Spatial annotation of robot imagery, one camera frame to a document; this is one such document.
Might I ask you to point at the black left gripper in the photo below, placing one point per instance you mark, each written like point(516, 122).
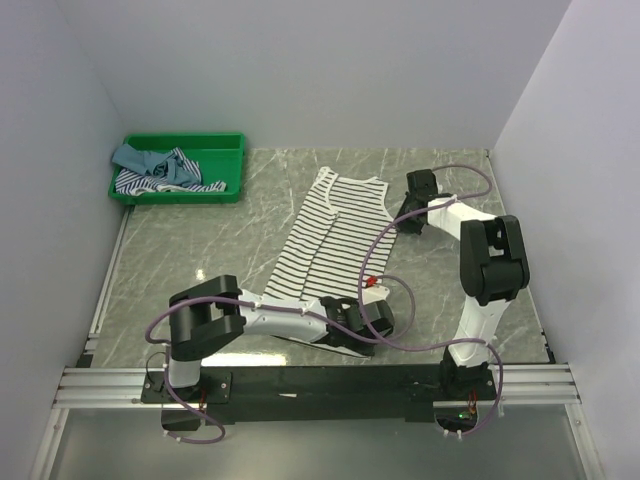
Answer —
point(362, 348)

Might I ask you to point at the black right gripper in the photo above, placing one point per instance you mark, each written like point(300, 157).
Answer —
point(404, 226)

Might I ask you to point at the black white striped tank top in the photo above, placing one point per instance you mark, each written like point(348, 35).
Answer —
point(326, 252)

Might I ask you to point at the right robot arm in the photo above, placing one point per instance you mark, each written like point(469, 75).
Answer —
point(493, 269)

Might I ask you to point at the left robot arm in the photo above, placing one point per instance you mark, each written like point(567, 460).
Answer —
point(207, 317)

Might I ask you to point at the teal tank top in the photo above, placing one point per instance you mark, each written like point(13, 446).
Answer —
point(169, 165)

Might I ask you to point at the navy white striped tank top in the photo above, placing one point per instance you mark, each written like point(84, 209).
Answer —
point(131, 184)

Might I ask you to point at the black base beam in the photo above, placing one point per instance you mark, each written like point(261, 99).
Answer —
point(304, 393)

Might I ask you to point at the green plastic bin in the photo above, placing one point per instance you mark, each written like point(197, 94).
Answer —
point(219, 155)

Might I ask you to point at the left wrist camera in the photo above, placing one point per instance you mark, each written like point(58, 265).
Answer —
point(373, 291)

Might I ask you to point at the aluminium rail frame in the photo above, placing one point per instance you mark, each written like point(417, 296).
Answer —
point(121, 388)

